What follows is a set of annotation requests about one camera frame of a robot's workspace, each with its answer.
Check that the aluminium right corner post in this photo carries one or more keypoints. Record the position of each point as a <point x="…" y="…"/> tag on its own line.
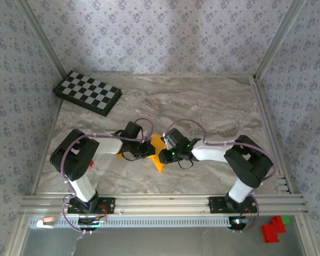
<point x="278" y="37"/>

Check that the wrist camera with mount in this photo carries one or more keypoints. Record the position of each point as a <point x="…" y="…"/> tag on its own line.
<point x="177" y="138"/>
<point x="132" y="130"/>

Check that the aluminium corner post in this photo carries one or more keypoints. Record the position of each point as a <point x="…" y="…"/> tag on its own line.
<point x="44" y="37"/>
<point x="278" y="37"/>

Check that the red toy brick stack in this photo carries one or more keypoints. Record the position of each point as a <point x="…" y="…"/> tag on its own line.
<point x="272" y="232"/>

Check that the aluminium left corner post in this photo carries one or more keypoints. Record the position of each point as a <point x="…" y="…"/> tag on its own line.
<point x="44" y="37"/>

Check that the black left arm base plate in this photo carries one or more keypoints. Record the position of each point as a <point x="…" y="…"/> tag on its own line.
<point x="109" y="205"/>

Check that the green toy brick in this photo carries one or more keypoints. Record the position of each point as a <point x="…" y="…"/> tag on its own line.
<point x="286" y="220"/>

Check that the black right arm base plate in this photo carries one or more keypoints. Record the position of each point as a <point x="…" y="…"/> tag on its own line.
<point x="216" y="205"/>

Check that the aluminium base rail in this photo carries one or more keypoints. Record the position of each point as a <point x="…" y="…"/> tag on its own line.
<point x="162" y="204"/>

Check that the small orange block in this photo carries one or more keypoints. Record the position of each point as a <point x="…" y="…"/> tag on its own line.
<point x="119" y="155"/>

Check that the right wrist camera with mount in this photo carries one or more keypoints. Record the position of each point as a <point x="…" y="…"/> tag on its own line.
<point x="177" y="138"/>

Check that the small red cube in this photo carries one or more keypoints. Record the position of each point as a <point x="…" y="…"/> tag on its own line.
<point x="91" y="164"/>

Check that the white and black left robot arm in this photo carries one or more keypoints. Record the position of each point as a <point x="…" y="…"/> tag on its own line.
<point x="109" y="146"/>

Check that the pink and white small object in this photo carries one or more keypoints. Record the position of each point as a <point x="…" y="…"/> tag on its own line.
<point x="46" y="222"/>

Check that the aluminium right side rail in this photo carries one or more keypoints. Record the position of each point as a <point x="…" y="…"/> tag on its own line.
<point x="270" y="128"/>

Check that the black and grey checkerboard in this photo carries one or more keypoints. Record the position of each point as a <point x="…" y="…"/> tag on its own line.
<point x="88" y="92"/>

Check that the aluminium left side rail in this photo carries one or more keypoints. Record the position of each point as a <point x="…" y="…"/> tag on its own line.
<point x="55" y="122"/>

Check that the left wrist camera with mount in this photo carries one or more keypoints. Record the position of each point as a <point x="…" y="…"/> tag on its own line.
<point x="132" y="130"/>

